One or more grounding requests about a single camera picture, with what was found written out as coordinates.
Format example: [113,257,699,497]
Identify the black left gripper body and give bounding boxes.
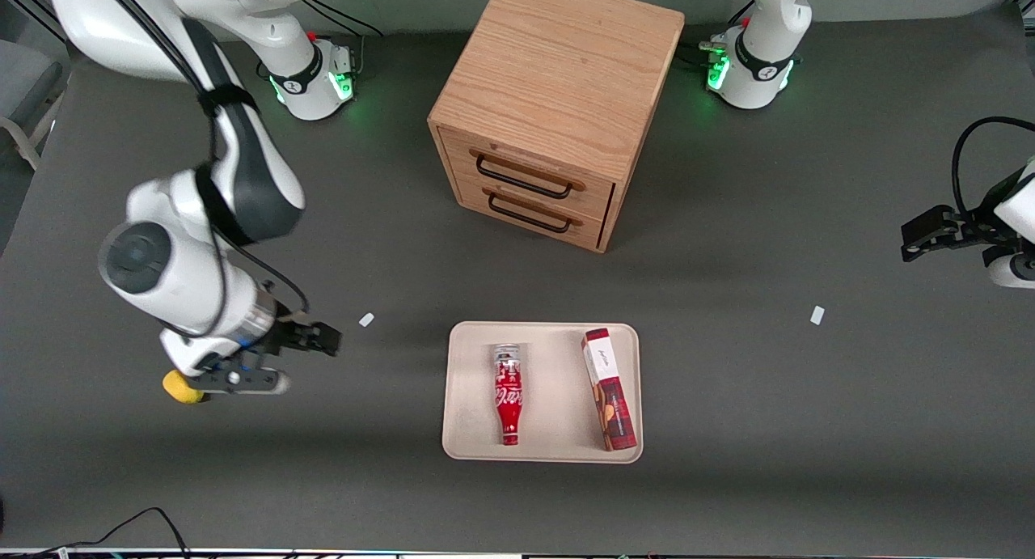
[957,174,1024,249]

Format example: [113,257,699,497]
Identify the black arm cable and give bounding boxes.
[91,0,311,315]
[951,116,1035,217]

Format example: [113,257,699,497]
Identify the black right base cables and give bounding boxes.
[302,0,386,76]

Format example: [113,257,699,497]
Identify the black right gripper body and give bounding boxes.
[241,303,304,371]

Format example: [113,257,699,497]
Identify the black metal drawer handle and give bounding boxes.
[475,154,572,201]
[487,193,572,235]

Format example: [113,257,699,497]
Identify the black cable at table edge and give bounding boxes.
[0,507,192,559]

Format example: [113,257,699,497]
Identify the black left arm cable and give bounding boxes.
[951,116,1035,217]

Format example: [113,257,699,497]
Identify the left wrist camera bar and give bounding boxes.
[982,247,1035,290]

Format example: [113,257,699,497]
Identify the red coke bottle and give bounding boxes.
[490,342,526,447]

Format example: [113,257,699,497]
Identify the grey chair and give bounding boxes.
[0,0,72,173]

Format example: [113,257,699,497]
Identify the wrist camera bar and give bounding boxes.
[189,364,291,397]
[982,247,1035,290]

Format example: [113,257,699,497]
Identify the yellow lemon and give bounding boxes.
[162,370,204,404]

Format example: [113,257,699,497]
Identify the wooden two-drawer cabinet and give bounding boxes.
[427,0,686,255]

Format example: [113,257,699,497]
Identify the beige rectangular tray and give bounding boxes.
[441,321,644,464]

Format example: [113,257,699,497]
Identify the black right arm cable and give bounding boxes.
[91,0,311,315]

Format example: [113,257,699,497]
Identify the black left base cables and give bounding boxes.
[678,0,756,68]

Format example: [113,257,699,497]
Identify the black base cables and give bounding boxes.
[302,0,386,76]
[678,0,756,68]

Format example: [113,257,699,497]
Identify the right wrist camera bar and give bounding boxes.
[189,364,291,397]

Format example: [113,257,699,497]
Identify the red white cookie box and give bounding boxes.
[581,328,640,452]

